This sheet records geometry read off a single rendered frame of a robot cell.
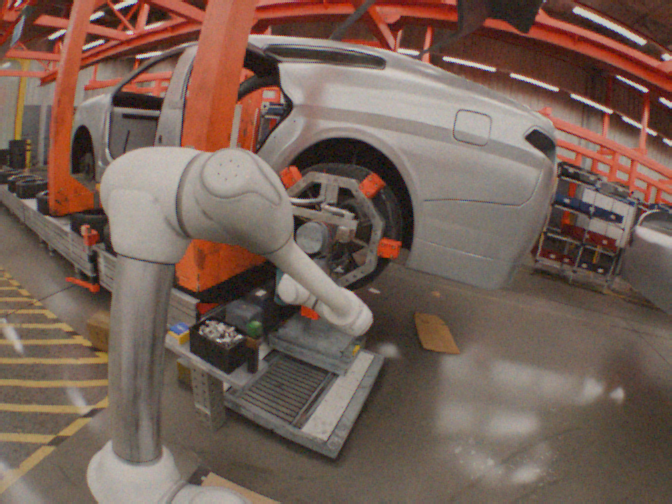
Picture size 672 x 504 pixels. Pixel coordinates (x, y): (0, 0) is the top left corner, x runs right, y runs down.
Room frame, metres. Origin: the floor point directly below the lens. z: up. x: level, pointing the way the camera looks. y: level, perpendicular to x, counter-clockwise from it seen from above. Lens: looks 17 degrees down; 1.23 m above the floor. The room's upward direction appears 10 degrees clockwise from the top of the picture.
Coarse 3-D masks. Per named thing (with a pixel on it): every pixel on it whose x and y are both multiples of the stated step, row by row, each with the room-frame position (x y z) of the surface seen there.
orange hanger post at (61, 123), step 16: (80, 0) 1.87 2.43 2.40; (80, 16) 1.91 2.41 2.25; (80, 32) 1.95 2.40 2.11; (64, 48) 1.89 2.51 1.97; (80, 48) 1.99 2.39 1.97; (64, 64) 1.87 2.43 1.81; (64, 80) 1.89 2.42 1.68; (64, 96) 1.91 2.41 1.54; (64, 112) 1.93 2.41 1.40; (64, 128) 1.95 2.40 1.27; (64, 144) 1.96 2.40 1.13; (64, 160) 1.96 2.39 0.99; (64, 176) 1.97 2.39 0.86; (64, 192) 1.96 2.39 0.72; (64, 208) 1.96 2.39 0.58
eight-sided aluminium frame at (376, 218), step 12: (300, 180) 1.50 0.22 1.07; (312, 180) 1.48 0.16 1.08; (324, 180) 1.46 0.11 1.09; (336, 180) 1.49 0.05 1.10; (348, 180) 1.42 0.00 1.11; (288, 192) 1.52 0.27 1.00; (300, 192) 1.54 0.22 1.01; (360, 192) 1.40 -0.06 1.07; (372, 204) 1.43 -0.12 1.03; (372, 216) 1.39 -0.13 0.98; (372, 240) 1.37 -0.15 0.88; (372, 252) 1.38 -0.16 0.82; (372, 264) 1.36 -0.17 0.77; (348, 276) 1.40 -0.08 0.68; (360, 276) 1.38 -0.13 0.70
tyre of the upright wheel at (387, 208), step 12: (312, 168) 1.58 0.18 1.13; (324, 168) 1.55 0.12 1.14; (336, 168) 1.53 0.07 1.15; (348, 168) 1.52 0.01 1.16; (360, 168) 1.59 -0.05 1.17; (360, 180) 1.49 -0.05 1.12; (384, 192) 1.49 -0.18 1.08; (384, 204) 1.45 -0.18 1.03; (396, 204) 1.56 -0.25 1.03; (384, 216) 1.45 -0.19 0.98; (396, 216) 1.49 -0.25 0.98; (384, 228) 1.44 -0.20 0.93; (396, 228) 1.44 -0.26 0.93; (396, 240) 1.45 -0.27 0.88; (384, 264) 1.43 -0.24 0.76; (372, 276) 1.45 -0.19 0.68; (348, 288) 1.48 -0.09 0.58
